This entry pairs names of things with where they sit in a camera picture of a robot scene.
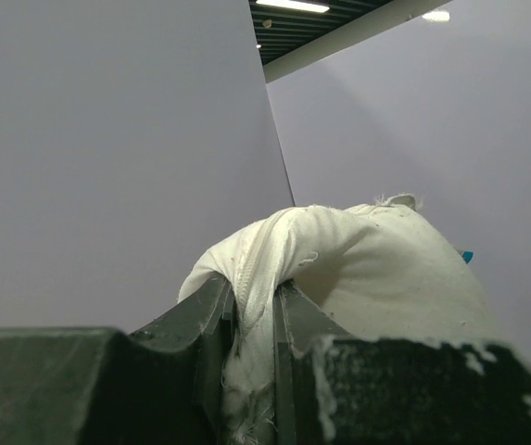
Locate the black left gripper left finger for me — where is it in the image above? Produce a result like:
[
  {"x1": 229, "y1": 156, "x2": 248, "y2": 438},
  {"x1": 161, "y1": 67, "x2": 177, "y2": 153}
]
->
[{"x1": 0, "y1": 275, "x2": 234, "y2": 444}]

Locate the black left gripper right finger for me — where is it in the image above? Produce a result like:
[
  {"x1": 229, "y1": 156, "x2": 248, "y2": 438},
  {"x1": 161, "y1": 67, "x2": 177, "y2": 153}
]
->
[{"x1": 273, "y1": 282, "x2": 531, "y2": 444}]

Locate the white pillow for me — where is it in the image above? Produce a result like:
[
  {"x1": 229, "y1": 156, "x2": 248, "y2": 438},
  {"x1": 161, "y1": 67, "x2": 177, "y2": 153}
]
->
[{"x1": 179, "y1": 194, "x2": 502, "y2": 444}]

